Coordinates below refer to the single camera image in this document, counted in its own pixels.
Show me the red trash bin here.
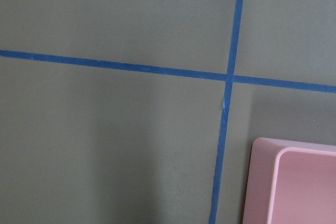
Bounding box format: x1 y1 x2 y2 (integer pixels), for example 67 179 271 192
243 137 335 223

